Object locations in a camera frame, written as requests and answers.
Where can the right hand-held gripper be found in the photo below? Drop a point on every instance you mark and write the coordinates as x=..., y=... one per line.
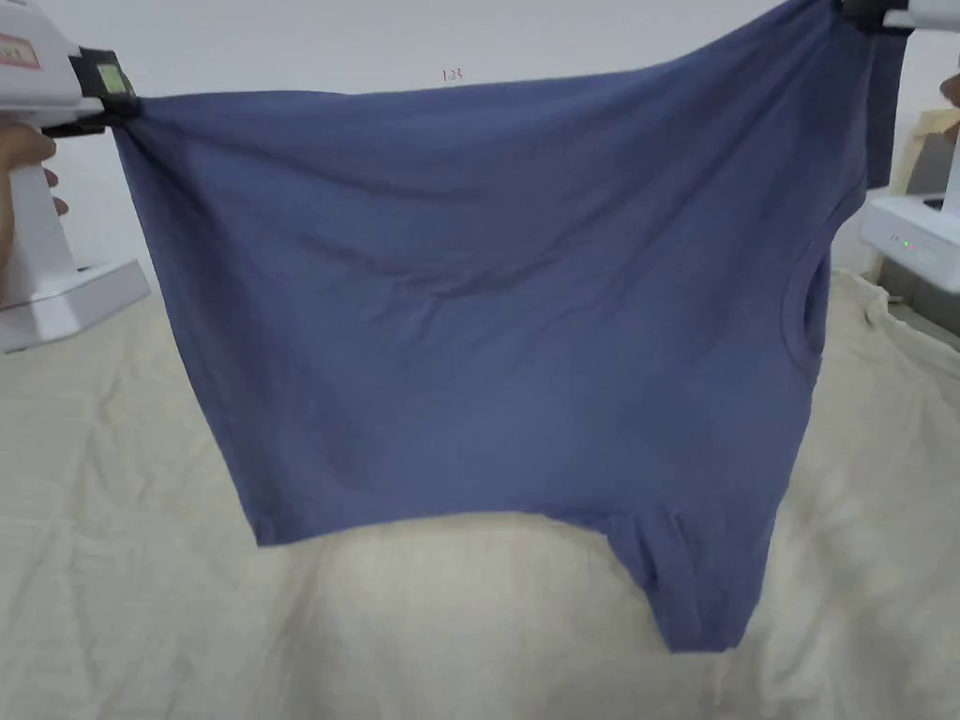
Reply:
x=915, y=232

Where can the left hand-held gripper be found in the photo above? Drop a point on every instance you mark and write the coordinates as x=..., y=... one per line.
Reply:
x=45, y=315

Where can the dark blue shirt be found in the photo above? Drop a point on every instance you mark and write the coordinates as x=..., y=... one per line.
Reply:
x=480, y=300

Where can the person's right hand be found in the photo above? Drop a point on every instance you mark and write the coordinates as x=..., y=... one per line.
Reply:
x=952, y=86

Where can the person's left hand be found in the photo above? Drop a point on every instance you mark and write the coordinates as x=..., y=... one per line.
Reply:
x=15, y=187

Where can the bed with beige sheet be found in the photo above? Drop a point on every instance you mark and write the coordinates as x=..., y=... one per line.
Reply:
x=150, y=600

